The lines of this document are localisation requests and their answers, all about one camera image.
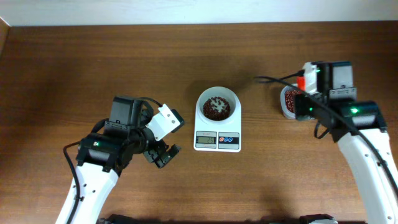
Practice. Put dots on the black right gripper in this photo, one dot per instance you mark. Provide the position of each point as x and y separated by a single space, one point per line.
301 106

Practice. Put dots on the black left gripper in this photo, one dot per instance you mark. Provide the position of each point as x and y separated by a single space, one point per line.
153 155

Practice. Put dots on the orange measuring scoop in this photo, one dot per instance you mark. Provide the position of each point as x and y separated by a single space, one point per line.
301 83

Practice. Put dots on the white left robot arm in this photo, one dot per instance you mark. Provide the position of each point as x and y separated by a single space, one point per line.
94 176

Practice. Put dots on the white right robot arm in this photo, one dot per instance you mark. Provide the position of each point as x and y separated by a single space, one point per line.
365 144

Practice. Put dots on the white digital kitchen scale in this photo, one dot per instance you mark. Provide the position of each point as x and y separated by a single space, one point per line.
218 137

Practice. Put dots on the red adzuki beans in container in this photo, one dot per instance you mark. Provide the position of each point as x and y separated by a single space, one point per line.
290 99

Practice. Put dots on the clear plastic bean container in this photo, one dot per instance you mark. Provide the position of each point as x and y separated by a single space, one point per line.
285 112

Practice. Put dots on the red beans in bowl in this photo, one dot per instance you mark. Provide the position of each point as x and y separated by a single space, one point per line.
216 108

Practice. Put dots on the white round bowl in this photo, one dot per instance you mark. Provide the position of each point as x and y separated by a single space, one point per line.
223 92

